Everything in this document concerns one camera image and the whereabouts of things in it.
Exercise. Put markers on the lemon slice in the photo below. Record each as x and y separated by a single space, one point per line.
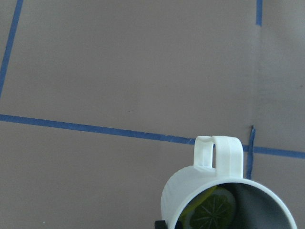
213 208

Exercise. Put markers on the white mug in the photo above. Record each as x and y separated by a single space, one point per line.
219 161

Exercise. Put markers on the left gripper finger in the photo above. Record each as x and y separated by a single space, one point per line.
160 224

